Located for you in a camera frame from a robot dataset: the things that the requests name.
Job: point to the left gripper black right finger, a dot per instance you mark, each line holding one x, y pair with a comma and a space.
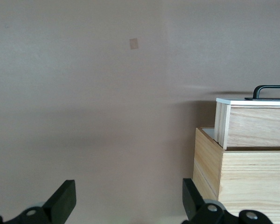
192, 200

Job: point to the wooden drawer with white front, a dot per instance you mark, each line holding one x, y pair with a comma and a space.
256, 127

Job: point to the tan tape patch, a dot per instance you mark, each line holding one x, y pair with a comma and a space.
134, 44

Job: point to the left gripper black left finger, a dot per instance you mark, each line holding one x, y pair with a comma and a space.
60, 203

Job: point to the light wooden drawer cabinet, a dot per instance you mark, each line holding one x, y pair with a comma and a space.
252, 182

